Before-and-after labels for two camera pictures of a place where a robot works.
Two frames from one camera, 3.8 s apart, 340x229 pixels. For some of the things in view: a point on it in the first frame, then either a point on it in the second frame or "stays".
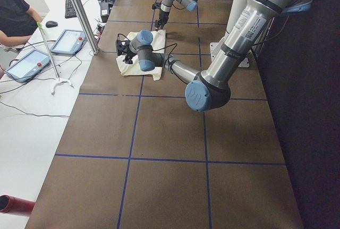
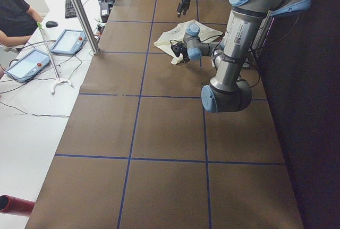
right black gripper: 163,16 -> 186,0
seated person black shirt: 18,20 stays
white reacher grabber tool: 59,80 stays
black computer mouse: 51,24 stays
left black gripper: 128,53 -> 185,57
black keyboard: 70,11 stays
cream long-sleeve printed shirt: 133,68 -> 176,33
